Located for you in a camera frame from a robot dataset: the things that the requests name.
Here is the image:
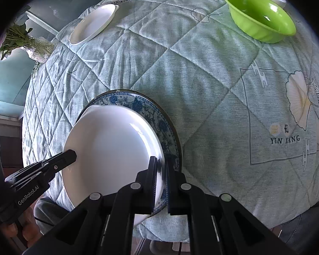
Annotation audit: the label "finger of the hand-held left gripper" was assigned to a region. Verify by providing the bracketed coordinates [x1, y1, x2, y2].
[5, 149, 77, 190]

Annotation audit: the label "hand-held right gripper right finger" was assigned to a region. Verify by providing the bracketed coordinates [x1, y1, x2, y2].
[166, 157, 297, 255]

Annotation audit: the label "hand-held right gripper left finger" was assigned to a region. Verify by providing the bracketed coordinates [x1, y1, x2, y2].
[23, 156, 160, 255]

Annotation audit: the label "white deep plate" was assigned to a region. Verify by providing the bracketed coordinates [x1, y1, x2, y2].
[62, 104, 165, 226]

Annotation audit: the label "blue patterned plate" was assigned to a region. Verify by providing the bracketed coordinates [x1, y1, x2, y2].
[76, 89, 182, 215]

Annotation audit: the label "person's left hand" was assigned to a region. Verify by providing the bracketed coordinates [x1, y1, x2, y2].
[1, 207, 37, 245]

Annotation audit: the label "person's grey pants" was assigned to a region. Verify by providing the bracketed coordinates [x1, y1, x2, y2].
[33, 198, 75, 235]

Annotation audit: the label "light green quilted blanket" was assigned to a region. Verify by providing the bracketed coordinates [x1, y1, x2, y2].
[21, 0, 319, 242]

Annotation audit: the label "clear glass vase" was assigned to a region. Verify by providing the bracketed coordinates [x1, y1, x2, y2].
[27, 36, 55, 64]

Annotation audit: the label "green leafy plant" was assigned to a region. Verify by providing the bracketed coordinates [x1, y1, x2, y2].
[0, 23, 34, 65]

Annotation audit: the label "green plastic bowl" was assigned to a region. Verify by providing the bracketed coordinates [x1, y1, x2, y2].
[223, 0, 297, 44]

